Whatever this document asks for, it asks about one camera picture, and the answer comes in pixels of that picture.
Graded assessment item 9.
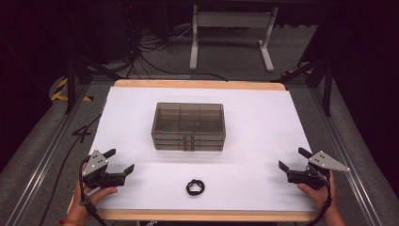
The thin black floor cable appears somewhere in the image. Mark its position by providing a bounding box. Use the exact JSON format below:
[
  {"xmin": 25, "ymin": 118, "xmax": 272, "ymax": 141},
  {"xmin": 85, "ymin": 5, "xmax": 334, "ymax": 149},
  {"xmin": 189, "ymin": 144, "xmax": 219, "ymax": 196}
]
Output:
[{"xmin": 38, "ymin": 113, "xmax": 103, "ymax": 226}]

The yellow black hazard tape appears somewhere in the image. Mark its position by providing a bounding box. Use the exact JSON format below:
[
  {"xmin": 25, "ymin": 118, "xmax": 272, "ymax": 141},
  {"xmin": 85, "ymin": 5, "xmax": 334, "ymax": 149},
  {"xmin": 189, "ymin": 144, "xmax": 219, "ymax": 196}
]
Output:
[{"xmin": 50, "ymin": 77, "xmax": 94, "ymax": 103}]

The black metal stand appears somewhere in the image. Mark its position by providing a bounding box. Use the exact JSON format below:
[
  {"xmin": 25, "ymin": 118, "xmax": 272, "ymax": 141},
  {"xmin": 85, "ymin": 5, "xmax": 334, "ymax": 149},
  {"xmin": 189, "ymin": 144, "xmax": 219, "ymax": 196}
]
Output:
[
  {"xmin": 64, "ymin": 55, "xmax": 121, "ymax": 115},
  {"xmin": 271, "ymin": 57, "xmax": 333, "ymax": 118}
]

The hand-held gripper cable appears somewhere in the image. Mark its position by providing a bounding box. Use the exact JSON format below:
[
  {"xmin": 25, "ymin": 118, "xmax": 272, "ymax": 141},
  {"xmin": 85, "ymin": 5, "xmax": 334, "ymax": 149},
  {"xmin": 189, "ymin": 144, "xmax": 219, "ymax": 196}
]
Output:
[
  {"xmin": 78, "ymin": 154, "xmax": 108, "ymax": 226},
  {"xmin": 305, "ymin": 165, "xmax": 333, "ymax": 226}
]

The long black floor cable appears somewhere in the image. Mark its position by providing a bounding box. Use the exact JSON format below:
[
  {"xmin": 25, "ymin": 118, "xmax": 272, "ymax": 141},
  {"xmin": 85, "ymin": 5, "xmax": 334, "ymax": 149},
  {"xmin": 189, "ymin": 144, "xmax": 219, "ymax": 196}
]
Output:
[{"xmin": 137, "ymin": 51, "xmax": 229, "ymax": 83}]

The right hand-held gripper cable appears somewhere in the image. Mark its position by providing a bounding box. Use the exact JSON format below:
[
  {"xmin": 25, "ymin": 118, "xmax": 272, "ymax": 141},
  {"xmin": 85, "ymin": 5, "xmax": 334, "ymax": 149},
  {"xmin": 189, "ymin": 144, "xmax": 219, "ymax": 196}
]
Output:
[{"xmin": 305, "ymin": 165, "xmax": 333, "ymax": 226}]

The smoky transparent drawer organizer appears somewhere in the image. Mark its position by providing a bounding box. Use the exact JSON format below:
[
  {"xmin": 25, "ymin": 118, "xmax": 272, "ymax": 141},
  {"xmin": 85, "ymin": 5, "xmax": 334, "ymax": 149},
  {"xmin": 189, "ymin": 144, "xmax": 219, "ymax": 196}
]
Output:
[{"xmin": 151, "ymin": 102, "xmax": 227, "ymax": 153}]

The aluminium floor rail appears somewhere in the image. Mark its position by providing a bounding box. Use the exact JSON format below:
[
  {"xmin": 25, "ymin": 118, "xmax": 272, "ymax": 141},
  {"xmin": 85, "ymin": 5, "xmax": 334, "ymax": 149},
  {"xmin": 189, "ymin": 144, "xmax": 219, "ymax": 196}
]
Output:
[
  {"xmin": 309, "ymin": 86, "xmax": 385, "ymax": 226},
  {"xmin": 4, "ymin": 82, "xmax": 92, "ymax": 226}
]

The person's left hand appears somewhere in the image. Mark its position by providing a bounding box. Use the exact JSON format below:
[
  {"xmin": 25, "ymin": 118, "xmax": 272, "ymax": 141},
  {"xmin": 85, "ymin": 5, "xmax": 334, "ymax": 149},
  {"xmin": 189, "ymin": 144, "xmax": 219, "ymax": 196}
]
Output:
[{"xmin": 66, "ymin": 180, "xmax": 119, "ymax": 222}]

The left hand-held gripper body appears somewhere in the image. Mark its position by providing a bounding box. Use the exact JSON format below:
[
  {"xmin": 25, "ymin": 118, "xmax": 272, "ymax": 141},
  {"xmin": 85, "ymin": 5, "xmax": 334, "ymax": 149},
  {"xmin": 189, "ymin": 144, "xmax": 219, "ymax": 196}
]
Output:
[{"xmin": 82, "ymin": 150, "xmax": 126, "ymax": 189}]

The white metal desk frame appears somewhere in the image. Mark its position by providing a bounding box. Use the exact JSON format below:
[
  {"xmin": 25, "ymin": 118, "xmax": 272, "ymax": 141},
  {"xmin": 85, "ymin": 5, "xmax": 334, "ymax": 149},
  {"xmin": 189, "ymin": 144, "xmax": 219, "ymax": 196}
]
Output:
[{"xmin": 188, "ymin": 4, "xmax": 279, "ymax": 73}]

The left hand-held gripper cable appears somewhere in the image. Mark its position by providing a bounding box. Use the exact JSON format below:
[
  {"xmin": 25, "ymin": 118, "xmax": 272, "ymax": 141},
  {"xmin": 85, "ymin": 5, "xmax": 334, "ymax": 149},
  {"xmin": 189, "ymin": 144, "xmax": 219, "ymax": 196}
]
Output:
[{"xmin": 78, "ymin": 154, "xmax": 108, "ymax": 226}]

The black braided bracelet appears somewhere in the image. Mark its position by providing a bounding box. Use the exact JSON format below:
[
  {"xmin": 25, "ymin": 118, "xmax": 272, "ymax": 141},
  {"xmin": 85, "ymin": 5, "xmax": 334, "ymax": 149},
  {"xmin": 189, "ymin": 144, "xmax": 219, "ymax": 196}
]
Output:
[{"xmin": 185, "ymin": 179, "xmax": 206, "ymax": 197}]

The red wristband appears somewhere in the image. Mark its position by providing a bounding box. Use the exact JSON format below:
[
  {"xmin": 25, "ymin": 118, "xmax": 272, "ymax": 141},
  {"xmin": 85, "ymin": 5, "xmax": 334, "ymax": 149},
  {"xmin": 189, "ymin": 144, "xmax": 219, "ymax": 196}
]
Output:
[{"xmin": 58, "ymin": 218, "xmax": 85, "ymax": 226}]

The tangle of cables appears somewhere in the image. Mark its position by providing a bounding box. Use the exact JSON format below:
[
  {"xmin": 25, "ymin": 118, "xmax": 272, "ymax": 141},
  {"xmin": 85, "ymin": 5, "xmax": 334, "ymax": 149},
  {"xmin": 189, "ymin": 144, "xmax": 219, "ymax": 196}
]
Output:
[{"xmin": 123, "ymin": 18, "xmax": 196, "ymax": 65}]

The person's right hand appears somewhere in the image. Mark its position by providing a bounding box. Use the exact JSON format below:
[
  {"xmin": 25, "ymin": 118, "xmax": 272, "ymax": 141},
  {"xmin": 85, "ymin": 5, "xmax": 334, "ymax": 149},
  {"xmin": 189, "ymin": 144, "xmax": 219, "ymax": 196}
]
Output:
[{"xmin": 296, "ymin": 170, "xmax": 339, "ymax": 218}]

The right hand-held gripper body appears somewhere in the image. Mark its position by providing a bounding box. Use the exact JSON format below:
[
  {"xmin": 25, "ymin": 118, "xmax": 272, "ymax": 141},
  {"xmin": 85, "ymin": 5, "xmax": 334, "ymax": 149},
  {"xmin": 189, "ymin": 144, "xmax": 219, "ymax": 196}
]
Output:
[{"xmin": 286, "ymin": 150, "xmax": 351, "ymax": 190}]

